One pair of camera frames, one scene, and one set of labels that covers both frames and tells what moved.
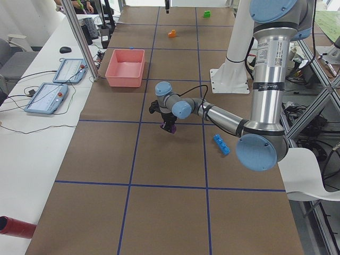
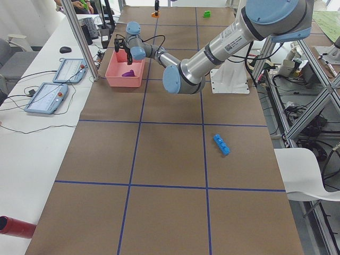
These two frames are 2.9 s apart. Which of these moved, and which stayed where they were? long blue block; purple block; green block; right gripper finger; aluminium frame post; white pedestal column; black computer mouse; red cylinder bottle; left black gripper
Moved: right gripper finger; purple block; left black gripper
Stayed: white pedestal column; black computer mouse; long blue block; green block; aluminium frame post; red cylinder bottle
